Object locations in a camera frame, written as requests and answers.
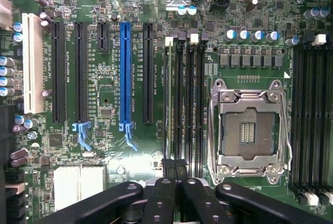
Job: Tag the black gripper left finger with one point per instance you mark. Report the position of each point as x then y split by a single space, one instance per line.
161 203

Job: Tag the long black expansion slot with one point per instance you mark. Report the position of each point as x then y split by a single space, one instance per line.
81 73
148 73
58 73

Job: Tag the green motherboard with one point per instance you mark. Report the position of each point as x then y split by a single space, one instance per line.
109 141

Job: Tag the short black expansion slot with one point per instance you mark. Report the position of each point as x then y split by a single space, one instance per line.
103 37

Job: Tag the blue expansion slot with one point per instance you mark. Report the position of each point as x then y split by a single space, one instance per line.
125 73

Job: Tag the metal CPU socket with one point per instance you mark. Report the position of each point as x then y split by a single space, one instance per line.
245 133

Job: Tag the white expansion slot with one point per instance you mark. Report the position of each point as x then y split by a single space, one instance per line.
32 63

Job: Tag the silver finned heatsink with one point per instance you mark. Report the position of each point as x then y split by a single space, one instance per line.
78 182

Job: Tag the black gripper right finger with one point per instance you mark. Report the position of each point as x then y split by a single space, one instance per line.
200 203

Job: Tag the white power connector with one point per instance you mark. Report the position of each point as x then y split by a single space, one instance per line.
5 13

